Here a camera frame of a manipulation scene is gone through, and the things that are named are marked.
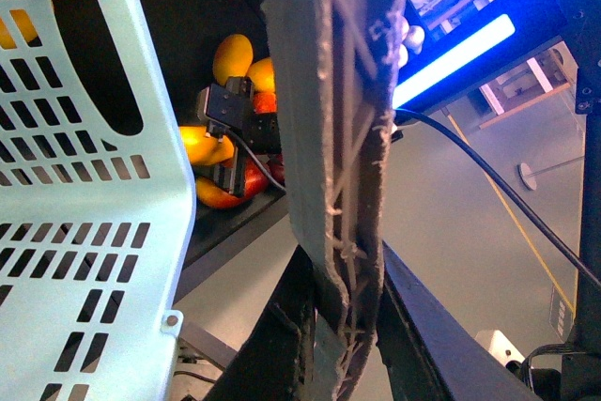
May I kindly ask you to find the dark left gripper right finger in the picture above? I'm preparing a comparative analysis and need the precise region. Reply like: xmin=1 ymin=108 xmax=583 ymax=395
xmin=379 ymin=244 xmax=537 ymax=400

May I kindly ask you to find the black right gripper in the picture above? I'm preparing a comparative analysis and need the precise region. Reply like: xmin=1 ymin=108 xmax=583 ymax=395
xmin=197 ymin=77 xmax=282 ymax=154

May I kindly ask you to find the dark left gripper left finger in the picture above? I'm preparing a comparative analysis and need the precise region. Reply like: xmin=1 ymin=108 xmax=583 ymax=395
xmin=206 ymin=247 xmax=315 ymax=400

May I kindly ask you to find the light blue plastic basket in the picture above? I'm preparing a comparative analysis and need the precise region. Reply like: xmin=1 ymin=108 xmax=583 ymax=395
xmin=0 ymin=0 xmax=405 ymax=401

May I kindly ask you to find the black cable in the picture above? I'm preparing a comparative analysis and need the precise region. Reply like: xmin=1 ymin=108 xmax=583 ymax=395
xmin=393 ymin=108 xmax=601 ymax=288

